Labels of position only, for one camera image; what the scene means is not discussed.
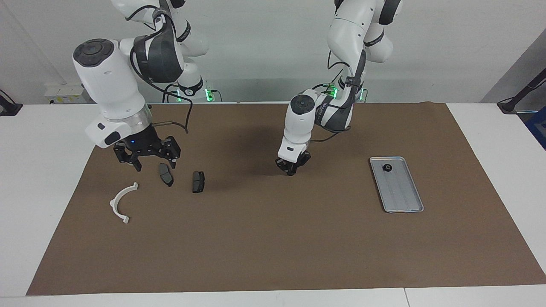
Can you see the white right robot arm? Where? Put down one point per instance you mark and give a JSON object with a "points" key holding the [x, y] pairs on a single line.
{"points": [[111, 85]]}

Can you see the black camera stand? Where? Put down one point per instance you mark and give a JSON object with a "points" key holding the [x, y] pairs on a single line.
{"points": [[512, 104]]}

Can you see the silver ribbed metal tray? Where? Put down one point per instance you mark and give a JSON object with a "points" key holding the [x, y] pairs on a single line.
{"points": [[401, 192]]}

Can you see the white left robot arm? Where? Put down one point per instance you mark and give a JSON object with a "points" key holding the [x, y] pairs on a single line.
{"points": [[298, 123]]}

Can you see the brown table mat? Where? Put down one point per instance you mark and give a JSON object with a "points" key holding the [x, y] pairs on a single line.
{"points": [[273, 238]]}

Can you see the small black nut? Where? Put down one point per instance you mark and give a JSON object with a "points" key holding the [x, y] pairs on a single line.
{"points": [[387, 168]]}

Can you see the long dark brake pad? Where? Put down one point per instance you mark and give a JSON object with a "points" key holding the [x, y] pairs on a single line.
{"points": [[166, 175]]}

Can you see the rectangular dark brake pad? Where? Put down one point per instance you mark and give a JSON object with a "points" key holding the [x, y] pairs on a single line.
{"points": [[198, 182]]}

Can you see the white semicircular bracket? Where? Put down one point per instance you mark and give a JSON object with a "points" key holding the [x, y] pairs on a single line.
{"points": [[114, 204]]}

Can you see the black table clamp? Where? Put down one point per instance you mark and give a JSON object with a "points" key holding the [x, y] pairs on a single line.
{"points": [[8, 108]]}

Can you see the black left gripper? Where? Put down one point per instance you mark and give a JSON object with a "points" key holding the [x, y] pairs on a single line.
{"points": [[294, 161]]}

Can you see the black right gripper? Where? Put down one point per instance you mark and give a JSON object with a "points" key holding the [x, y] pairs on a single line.
{"points": [[143, 143]]}

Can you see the blue crate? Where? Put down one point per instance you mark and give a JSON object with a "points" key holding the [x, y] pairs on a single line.
{"points": [[538, 128]]}

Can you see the white box stack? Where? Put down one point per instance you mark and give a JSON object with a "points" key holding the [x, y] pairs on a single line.
{"points": [[64, 91]]}

